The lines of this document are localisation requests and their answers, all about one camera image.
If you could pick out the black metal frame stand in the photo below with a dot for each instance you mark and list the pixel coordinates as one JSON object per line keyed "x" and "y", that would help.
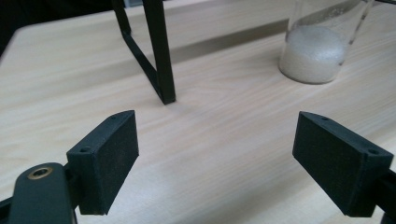
{"x": 160, "y": 53}

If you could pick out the glass flask with white powder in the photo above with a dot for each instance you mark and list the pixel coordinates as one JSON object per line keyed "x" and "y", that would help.
{"x": 314, "y": 53}

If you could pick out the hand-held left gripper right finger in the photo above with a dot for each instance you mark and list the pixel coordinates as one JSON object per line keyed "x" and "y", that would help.
{"x": 339, "y": 165}

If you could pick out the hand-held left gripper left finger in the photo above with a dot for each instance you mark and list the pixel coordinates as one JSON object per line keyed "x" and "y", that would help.
{"x": 106, "y": 161}

